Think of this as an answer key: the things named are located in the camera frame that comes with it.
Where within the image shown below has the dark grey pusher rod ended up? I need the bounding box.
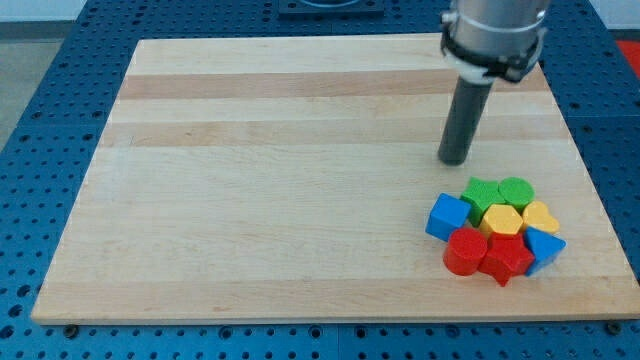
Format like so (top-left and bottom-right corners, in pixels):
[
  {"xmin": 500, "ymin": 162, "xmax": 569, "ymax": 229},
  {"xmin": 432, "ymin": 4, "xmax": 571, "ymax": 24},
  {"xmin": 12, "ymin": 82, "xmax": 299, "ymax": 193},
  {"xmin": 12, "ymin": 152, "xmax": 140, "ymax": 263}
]
[{"xmin": 438, "ymin": 77, "xmax": 493, "ymax": 166}]

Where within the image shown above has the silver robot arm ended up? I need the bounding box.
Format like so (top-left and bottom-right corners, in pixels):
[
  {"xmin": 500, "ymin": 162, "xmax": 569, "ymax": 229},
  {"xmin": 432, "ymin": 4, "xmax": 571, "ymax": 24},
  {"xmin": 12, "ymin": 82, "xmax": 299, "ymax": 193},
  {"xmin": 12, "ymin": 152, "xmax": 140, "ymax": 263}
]
[{"xmin": 438, "ymin": 0, "xmax": 550, "ymax": 166}]

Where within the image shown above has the blue cube block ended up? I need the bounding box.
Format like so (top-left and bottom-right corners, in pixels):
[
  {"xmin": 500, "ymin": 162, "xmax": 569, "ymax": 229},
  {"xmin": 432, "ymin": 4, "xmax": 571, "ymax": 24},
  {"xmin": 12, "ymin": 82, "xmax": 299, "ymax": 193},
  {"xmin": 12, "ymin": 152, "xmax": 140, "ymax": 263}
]
[{"xmin": 425, "ymin": 193, "xmax": 471, "ymax": 242}]

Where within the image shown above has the green star block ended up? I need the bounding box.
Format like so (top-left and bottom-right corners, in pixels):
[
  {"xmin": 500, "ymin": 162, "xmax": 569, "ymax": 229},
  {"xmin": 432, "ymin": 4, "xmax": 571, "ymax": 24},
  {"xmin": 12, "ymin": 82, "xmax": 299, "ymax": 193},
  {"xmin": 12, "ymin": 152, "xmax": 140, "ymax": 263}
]
[{"xmin": 460, "ymin": 177, "xmax": 506, "ymax": 227}]

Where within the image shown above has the green cylinder block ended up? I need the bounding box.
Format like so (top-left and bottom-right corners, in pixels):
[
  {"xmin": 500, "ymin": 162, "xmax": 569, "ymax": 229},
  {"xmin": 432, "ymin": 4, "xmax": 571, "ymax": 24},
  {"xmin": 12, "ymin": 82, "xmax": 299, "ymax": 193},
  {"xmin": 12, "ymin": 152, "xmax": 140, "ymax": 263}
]
[{"xmin": 498, "ymin": 177, "xmax": 535, "ymax": 213}]

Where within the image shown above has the yellow hexagon block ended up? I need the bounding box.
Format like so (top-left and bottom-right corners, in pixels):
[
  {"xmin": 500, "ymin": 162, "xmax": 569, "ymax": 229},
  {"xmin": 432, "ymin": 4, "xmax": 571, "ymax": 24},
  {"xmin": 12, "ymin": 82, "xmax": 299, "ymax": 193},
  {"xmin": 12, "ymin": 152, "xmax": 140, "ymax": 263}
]
[{"xmin": 478, "ymin": 204, "xmax": 523, "ymax": 236}]

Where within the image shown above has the yellow heart block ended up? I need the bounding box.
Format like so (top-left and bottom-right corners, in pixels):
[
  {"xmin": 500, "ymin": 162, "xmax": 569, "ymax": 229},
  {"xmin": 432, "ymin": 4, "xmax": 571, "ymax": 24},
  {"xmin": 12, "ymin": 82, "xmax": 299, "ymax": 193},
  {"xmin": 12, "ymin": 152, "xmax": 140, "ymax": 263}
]
[{"xmin": 521, "ymin": 201, "xmax": 560, "ymax": 234}]

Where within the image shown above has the red cylinder block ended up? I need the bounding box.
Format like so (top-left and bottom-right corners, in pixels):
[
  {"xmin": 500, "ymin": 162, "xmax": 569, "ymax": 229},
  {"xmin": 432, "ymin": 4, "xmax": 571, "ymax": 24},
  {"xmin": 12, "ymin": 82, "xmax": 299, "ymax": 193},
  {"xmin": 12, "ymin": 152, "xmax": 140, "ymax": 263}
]
[{"xmin": 443, "ymin": 227, "xmax": 488, "ymax": 276}]

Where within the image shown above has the red star block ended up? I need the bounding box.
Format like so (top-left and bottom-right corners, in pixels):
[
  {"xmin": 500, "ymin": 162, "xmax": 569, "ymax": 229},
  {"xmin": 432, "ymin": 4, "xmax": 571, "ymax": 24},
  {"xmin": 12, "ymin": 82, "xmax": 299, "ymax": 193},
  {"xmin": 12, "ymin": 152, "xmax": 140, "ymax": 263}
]
[{"xmin": 478, "ymin": 232, "xmax": 535, "ymax": 287}]

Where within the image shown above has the blue triangle block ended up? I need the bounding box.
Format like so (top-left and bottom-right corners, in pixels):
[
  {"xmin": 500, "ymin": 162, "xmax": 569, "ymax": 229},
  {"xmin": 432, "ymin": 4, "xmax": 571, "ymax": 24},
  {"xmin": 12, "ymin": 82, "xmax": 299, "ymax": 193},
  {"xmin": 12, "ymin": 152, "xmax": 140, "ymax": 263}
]
[{"xmin": 524, "ymin": 227, "xmax": 567, "ymax": 276}]

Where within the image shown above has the wooden board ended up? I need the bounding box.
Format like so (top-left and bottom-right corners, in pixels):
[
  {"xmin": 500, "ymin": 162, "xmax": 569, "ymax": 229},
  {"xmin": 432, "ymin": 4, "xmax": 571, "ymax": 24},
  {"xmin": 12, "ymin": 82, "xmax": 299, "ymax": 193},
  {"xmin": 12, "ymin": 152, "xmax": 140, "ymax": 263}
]
[{"xmin": 31, "ymin": 34, "xmax": 639, "ymax": 325}]

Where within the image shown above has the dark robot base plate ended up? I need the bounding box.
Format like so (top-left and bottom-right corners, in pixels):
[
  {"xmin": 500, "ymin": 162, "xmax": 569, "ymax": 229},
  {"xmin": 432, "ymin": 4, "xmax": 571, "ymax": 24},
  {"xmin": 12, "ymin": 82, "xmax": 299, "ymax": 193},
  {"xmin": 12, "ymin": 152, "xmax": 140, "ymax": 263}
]
[{"xmin": 276, "ymin": 0, "xmax": 385, "ymax": 18}]

